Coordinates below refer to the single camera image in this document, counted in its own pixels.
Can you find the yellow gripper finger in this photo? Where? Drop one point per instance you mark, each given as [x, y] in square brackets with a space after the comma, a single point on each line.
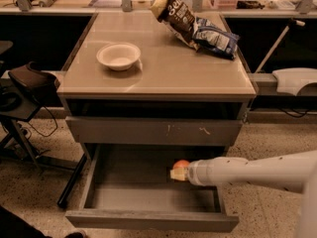
[179, 174]

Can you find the grey drawer cabinet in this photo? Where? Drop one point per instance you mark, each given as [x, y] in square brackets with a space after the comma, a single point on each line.
[171, 81]

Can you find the white stick with black tip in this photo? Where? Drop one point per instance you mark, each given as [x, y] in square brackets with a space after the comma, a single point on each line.
[291, 23]

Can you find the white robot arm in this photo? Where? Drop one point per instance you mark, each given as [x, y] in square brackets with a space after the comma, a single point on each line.
[294, 173]

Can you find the brown chip bag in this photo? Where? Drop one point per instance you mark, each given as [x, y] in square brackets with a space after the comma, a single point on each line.
[177, 17]

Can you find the orange fruit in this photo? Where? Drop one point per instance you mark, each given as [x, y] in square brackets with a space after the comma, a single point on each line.
[181, 164]

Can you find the white paper bowl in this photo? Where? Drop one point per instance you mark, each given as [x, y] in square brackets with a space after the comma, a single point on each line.
[118, 56]

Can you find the closed top drawer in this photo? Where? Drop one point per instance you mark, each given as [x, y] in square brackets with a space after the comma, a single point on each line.
[154, 131]

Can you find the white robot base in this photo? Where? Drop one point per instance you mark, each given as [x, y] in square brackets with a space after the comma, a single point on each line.
[292, 80]

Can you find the blue white chip bag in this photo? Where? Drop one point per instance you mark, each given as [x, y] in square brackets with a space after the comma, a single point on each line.
[212, 38]

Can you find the dark brown bag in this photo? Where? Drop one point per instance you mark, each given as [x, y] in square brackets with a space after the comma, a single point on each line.
[35, 84]

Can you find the open middle drawer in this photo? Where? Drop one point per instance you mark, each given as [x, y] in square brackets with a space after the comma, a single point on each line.
[129, 187]

